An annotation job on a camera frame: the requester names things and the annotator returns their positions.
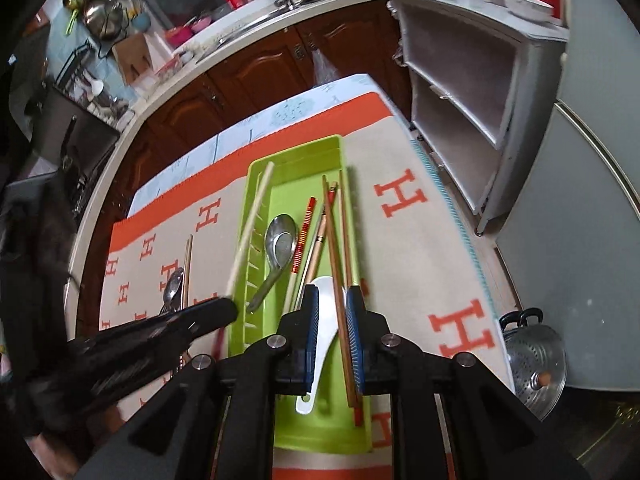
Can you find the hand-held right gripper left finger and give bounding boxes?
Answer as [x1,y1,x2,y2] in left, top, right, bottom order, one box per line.
[107,284,321,480]

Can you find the bamboo chopstick with dark band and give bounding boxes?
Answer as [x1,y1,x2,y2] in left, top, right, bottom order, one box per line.
[296,210,329,313]
[181,234,194,313]

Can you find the white kitchen countertop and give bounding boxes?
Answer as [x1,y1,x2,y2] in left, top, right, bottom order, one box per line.
[62,0,571,321]

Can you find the wooden cutting board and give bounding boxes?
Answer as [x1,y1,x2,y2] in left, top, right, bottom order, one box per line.
[112,34,152,86]

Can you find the small clear plastic bag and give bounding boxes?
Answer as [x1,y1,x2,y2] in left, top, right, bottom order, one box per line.
[309,47,340,87]

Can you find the large metal spoon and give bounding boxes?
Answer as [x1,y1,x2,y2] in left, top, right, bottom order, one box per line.
[246,213,301,312]

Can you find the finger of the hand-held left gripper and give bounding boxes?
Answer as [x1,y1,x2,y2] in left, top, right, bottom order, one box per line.
[100,297,239,350]

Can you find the green plastic tray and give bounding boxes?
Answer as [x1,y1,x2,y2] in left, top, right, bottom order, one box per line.
[227,134,375,455]

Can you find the brown wooden base cabinets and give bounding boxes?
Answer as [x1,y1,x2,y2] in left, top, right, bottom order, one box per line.
[75,0,418,341]

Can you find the light blue printed tablecloth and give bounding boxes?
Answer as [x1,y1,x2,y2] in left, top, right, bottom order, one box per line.
[127,74,516,396]

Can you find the dark stove splash panel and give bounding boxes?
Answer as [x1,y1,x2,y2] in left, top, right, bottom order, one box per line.
[40,85,122,181]

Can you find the steel steamer pot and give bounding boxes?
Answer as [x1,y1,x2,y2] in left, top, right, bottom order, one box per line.
[499,307,569,422]

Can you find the steel sink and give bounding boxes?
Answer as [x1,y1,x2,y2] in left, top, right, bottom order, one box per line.
[196,5,301,63]

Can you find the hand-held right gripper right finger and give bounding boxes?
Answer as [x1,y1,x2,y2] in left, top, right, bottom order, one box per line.
[344,284,591,480]

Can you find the orange beige printed blanket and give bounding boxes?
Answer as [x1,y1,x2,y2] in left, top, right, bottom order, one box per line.
[97,92,501,480]

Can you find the white ladle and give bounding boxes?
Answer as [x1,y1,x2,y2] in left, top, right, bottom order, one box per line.
[80,76,107,103]

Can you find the grey open cabinet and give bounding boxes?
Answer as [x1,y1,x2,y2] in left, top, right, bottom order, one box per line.
[387,0,571,233]

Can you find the white bowl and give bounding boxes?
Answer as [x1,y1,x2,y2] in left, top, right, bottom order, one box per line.
[501,0,557,23]

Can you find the white ceramic spoon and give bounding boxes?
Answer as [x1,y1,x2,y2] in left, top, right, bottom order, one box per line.
[294,275,347,417]

